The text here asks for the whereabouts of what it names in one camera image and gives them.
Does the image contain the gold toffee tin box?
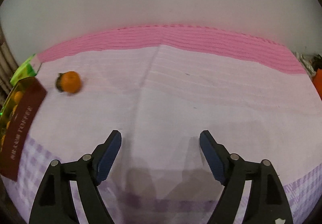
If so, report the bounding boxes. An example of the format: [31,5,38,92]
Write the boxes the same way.
[1,77,47,181]

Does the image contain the orange tangerine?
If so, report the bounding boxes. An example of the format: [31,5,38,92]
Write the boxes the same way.
[60,71,82,94]

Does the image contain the orange plastic bag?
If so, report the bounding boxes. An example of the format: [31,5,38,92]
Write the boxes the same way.
[312,69,322,99]

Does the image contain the green tissue pack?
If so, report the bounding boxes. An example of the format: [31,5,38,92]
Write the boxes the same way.
[10,54,41,87]

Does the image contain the beige curtain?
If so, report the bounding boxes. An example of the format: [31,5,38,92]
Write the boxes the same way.
[0,29,18,104]

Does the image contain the glass jar with lid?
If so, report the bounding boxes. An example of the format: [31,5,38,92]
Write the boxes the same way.
[293,52,316,78]

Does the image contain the pink purple checkered tablecloth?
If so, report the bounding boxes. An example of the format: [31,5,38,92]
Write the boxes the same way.
[3,26,321,223]

